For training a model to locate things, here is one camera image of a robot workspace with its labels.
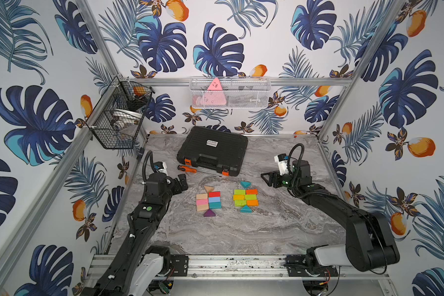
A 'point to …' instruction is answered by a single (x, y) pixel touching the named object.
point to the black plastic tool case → (220, 151)
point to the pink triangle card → (214, 95)
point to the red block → (214, 194)
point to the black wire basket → (116, 121)
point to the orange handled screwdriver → (181, 168)
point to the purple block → (209, 213)
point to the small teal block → (245, 209)
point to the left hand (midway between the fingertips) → (175, 175)
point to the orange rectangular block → (252, 202)
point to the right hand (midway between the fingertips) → (268, 173)
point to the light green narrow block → (251, 197)
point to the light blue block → (213, 199)
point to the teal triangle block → (246, 184)
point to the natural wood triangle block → (209, 189)
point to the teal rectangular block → (215, 205)
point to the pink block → (200, 201)
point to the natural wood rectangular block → (201, 196)
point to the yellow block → (238, 197)
